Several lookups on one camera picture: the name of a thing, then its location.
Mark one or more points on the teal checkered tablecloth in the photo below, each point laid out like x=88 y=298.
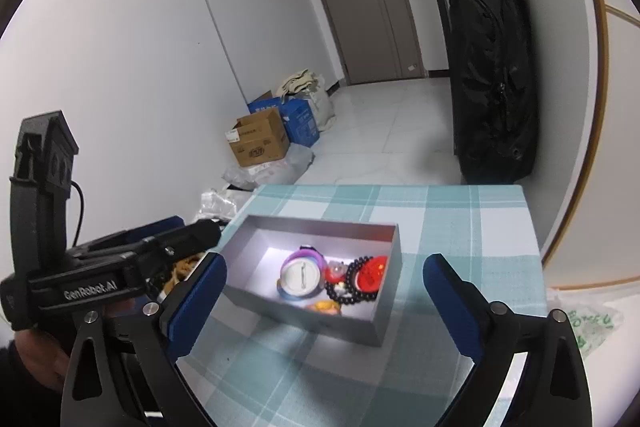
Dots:
x=450 y=217

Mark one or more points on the person's left hand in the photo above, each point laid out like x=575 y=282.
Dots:
x=40 y=357

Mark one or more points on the brown cardboard box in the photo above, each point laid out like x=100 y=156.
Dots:
x=260 y=142

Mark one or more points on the person's left forearm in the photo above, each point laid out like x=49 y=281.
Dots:
x=25 y=397

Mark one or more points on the large black bag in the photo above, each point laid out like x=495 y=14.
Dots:
x=490 y=82

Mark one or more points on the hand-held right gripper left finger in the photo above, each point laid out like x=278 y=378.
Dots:
x=197 y=302

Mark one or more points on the small orange toy charm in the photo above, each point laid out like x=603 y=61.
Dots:
x=327 y=307

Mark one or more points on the red round ornament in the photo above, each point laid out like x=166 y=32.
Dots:
x=370 y=277

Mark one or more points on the beige cloth bag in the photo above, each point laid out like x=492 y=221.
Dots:
x=300 y=82

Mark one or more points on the white plastic bag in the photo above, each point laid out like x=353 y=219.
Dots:
x=320 y=107

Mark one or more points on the clear plastic bag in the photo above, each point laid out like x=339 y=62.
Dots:
x=290 y=164

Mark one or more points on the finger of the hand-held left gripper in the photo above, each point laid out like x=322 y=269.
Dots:
x=195 y=234
x=160 y=226

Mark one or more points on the green printed plastic bag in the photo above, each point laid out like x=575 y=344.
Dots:
x=595 y=322

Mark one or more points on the crumpled plastic wrap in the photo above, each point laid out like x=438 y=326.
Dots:
x=215 y=202

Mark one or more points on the blue cardboard box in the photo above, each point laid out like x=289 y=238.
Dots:
x=300 y=122

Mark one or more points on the grey cardboard jewelry box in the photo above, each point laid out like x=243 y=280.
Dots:
x=320 y=324

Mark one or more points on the brown woven item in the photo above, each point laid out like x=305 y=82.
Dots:
x=181 y=269

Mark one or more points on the small red ornament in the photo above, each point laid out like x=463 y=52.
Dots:
x=334 y=274

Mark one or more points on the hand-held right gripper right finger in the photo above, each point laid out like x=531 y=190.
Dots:
x=450 y=302

